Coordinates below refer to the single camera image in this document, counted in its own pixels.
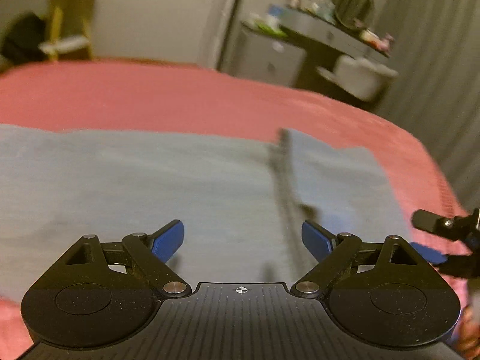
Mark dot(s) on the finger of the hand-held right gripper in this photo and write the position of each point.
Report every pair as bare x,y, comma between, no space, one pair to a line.
427,253
429,220

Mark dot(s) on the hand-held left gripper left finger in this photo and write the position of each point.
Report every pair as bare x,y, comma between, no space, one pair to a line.
168,240

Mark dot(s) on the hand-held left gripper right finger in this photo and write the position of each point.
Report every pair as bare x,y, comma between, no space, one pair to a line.
315,238

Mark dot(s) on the grey pants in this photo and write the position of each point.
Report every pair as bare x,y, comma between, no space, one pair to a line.
150,180

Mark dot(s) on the person's right hand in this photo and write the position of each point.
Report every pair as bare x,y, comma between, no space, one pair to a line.
470,330

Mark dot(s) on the pink ribbed blanket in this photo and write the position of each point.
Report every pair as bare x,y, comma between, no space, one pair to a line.
187,93

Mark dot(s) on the grey curtain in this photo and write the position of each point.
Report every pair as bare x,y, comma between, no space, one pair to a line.
435,63

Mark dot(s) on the white fluffy chair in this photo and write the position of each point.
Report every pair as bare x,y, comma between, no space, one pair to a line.
360,77

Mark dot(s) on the grey drawer cabinet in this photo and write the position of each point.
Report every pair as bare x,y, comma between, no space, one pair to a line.
262,60

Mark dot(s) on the pink toy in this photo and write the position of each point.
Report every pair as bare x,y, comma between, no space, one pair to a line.
378,39

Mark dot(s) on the grey vanity desk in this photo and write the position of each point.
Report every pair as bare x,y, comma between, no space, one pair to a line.
330,35

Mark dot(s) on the green packet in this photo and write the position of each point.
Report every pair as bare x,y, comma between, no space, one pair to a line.
268,29

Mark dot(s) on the white door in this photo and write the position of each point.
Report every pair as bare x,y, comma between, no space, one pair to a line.
228,22

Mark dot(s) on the blue and white bottle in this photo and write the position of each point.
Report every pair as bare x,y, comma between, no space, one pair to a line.
274,14

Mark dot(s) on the round mirror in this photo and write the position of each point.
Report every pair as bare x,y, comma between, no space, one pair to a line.
353,5

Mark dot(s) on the small bottles on vanity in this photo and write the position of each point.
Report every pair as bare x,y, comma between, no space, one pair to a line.
309,5

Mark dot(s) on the yellow side table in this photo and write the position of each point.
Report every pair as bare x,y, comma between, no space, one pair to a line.
69,26

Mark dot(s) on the black bag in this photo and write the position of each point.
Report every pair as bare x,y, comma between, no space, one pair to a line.
22,39

